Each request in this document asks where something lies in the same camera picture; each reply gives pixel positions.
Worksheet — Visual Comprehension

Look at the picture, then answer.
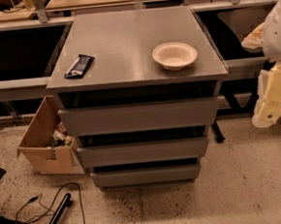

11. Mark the white paper bowl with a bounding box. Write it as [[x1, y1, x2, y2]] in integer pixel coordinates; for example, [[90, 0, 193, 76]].
[[151, 42, 198, 72]]

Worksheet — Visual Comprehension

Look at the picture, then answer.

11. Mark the grey top drawer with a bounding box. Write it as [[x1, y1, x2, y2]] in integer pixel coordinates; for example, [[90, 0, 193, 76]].
[[59, 98, 218, 136]]

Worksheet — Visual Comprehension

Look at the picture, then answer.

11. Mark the grey drawer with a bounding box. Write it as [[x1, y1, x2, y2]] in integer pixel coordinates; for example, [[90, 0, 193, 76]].
[[78, 137, 208, 168], [91, 163, 201, 188], [59, 98, 218, 136]]

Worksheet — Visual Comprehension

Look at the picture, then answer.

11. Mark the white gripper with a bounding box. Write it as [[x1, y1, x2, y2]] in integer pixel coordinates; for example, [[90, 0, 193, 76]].
[[252, 61, 281, 128]]

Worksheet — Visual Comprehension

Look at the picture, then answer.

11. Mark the grey middle drawer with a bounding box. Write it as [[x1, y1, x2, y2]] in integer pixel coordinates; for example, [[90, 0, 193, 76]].
[[78, 137, 208, 168]]

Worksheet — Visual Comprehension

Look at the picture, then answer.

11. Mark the black cable on floor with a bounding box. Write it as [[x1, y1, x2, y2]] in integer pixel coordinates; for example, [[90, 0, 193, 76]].
[[13, 180, 87, 224]]

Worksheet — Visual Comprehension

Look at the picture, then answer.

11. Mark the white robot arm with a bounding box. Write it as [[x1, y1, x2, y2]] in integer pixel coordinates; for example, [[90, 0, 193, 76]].
[[241, 0, 281, 128]]

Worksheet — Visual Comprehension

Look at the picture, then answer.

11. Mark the grey drawer cabinet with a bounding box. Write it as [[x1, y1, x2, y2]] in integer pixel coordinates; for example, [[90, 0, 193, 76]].
[[41, 3, 237, 194]]

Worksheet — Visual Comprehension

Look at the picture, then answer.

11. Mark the dark blue snack bar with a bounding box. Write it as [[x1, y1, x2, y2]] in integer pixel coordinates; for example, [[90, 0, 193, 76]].
[[65, 54, 95, 80]]

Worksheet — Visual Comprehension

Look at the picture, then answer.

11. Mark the grey bottom drawer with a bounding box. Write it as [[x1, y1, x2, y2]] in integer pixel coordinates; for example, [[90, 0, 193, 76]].
[[91, 163, 201, 188]]

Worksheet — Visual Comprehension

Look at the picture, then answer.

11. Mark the cardboard box with trash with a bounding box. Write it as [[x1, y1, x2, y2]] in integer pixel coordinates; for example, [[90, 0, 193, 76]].
[[17, 96, 84, 175]]

